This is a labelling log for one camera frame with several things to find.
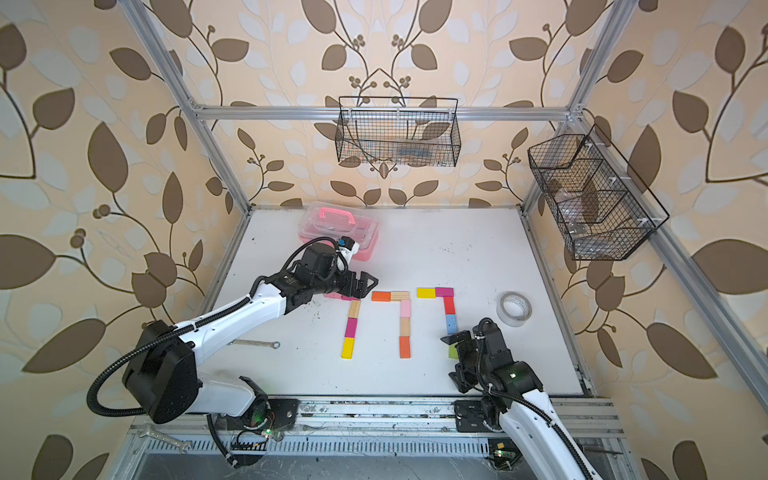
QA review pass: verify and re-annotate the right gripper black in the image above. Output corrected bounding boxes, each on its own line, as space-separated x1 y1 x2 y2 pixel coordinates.
443 330 492 391

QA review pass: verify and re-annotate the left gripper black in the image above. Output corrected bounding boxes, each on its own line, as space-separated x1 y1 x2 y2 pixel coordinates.
309 264 379 299

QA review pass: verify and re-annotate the wooden block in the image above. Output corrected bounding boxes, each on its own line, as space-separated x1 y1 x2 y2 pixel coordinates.
399 317 411 337
348 300 361 319
390 291 410 301

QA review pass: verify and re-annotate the orange block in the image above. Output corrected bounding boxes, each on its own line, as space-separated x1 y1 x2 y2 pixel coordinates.
372 291 392 302

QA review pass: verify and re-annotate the magenta block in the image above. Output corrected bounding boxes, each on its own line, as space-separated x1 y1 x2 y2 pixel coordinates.
435 287 454 298
345 317 358 338

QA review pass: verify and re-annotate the blue block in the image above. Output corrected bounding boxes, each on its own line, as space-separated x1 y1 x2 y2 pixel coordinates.
445 314 458 335

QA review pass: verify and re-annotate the red block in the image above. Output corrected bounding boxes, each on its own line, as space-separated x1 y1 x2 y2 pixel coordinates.
443 297 456 316

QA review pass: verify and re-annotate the pink plastic toolbox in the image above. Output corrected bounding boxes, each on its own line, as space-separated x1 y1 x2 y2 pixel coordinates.
298 202 379 262

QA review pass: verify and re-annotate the yellow block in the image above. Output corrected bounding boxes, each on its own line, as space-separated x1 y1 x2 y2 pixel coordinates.
341 337 355 359
417 288 437 299

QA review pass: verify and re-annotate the red-orange block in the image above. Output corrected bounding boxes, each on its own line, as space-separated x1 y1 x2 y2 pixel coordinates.
399 336 411 359

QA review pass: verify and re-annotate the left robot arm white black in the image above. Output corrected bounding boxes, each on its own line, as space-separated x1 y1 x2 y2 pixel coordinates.
86 270 378 424

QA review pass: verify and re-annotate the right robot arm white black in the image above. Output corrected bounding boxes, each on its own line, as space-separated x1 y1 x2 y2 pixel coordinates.
441 319 601 479

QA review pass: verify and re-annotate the white tape roll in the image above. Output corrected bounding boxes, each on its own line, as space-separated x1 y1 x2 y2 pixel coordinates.
496 291 532 327

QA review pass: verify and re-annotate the small silver wrench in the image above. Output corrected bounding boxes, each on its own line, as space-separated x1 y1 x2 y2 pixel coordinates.
231 339 281 349

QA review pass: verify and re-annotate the large silver wrench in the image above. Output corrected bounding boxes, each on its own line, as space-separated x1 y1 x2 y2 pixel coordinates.
138 424 191 454

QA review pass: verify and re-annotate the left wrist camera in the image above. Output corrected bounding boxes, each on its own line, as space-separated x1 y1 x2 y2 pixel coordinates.
299 236 359 281

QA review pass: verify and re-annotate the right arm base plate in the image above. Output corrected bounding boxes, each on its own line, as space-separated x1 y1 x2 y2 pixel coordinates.
453 399 502 433

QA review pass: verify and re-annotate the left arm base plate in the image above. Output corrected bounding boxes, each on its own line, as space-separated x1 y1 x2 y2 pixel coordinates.
247 398 300 431

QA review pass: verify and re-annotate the back wire basket black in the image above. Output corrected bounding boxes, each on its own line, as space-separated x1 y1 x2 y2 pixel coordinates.
334 95 462 167

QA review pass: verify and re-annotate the wire basket black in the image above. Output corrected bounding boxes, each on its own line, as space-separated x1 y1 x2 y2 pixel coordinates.
334 95 462 167
527 125 669 261

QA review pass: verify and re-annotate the right wire basket black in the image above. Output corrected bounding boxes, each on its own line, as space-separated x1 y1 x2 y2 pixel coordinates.
527 125 669 261

